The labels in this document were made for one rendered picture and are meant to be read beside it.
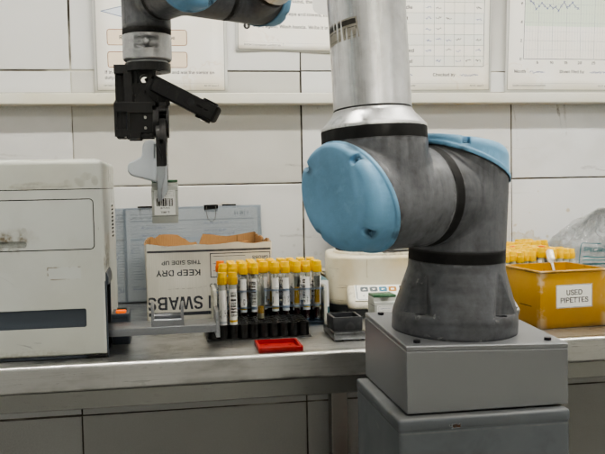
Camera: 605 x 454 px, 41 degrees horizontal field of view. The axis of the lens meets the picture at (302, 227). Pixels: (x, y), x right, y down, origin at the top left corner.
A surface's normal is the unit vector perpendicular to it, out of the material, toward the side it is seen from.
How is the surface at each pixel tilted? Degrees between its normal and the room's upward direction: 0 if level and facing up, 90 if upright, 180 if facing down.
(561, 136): 90
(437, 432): 90
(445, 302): 74
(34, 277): 90
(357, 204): 97
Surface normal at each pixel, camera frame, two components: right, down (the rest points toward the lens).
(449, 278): -0.26, -0.22
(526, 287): -0.97, 0.04
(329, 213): -0.75, 0.18
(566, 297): 0.25, 0.04
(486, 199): 0.65, 0.09
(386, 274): 0.00, 0.05
